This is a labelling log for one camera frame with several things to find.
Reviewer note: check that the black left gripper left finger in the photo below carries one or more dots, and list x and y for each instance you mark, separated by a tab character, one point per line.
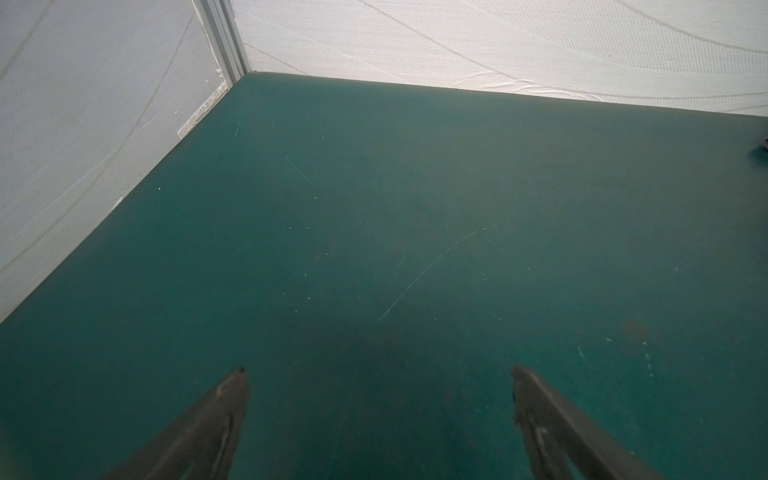
200	443

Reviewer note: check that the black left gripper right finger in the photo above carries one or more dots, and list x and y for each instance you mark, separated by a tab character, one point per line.
559	437

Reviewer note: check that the aluminium corner frame post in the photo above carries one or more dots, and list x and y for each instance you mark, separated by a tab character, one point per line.
218	20

